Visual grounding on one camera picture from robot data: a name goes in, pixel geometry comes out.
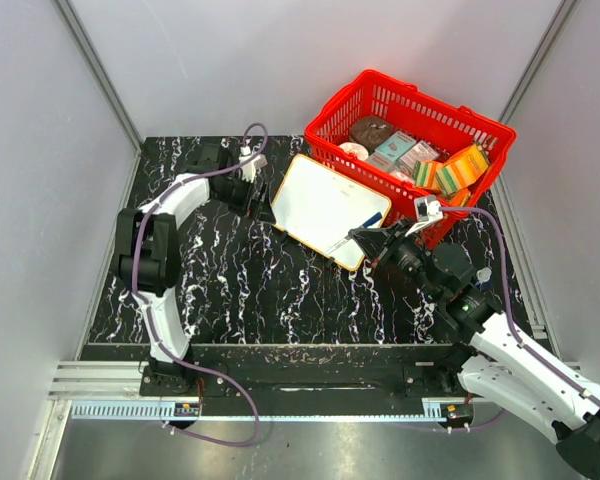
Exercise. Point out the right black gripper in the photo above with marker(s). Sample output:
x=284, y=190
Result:
x=377, y=241

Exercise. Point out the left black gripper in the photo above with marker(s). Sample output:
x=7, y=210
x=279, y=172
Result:
x=265, y=213

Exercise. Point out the yellow framed whiteboard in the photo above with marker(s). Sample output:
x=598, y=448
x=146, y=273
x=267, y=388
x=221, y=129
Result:
x=318, y=206

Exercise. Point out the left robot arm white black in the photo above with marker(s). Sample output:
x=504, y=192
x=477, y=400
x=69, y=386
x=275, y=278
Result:
x=147, y=256

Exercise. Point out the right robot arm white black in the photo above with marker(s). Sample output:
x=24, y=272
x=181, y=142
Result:
x=499, y=361

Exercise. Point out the yellow green sponge pack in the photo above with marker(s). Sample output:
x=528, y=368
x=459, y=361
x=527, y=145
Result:
x=431, y=175

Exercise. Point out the teal small carton box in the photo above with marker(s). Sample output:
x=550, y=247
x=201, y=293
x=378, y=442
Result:
x=395, y=146

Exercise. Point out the red plastic shopping basket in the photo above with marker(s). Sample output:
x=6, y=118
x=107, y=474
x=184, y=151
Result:
x=446, y=128

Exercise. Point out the pink white carton box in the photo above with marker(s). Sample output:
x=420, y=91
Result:
x=419, y=152

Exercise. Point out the orange sponge pack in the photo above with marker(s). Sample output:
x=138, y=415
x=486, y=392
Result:
x=467, y=165

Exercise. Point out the brown chocolate muffin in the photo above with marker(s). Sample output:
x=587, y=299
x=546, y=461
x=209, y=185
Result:
x=370, y=132

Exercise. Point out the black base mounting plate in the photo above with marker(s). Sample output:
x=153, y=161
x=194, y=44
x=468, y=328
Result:
x=393, y=372

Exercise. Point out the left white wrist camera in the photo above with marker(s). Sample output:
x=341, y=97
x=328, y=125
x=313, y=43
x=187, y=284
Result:
x=251, y=163

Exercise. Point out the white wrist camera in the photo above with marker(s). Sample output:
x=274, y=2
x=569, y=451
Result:
x=428, y=211
x=251, y=163

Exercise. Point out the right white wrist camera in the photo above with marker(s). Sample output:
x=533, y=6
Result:
x=428, y=211

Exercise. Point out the aluminium frame rail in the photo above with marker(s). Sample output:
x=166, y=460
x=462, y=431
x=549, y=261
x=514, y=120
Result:
x=120, y=390

